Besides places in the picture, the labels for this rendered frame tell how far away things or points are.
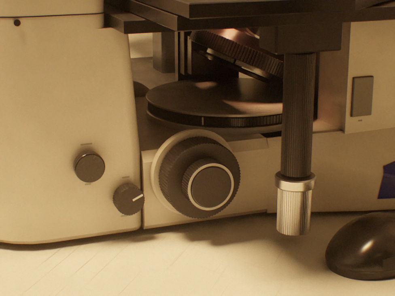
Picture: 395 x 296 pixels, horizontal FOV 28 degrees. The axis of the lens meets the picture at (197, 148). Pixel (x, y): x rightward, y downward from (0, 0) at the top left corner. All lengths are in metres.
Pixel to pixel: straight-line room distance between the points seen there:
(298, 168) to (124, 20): 0.17
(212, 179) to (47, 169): 0.13
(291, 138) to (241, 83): 0.21
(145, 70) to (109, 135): 0.67
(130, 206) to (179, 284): 0.09
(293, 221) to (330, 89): 0.15
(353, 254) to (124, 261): 0.17
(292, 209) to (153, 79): 0.63
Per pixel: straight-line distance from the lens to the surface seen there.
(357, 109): 0.71
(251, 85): 0.80
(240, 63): 0.73
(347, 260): 0.60
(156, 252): 0.63
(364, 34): 0.70
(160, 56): 1.27
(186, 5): 0.49
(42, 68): 0.60
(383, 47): 0.71
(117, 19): 0.59
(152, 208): 0.65
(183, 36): 0.82
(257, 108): 0.71
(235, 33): 0.72
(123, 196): 0.63
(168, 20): 0.53
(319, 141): 0.70
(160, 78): 1.23
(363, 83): 0.71
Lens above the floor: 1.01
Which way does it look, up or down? 17 degrees down
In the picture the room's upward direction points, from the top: straight up
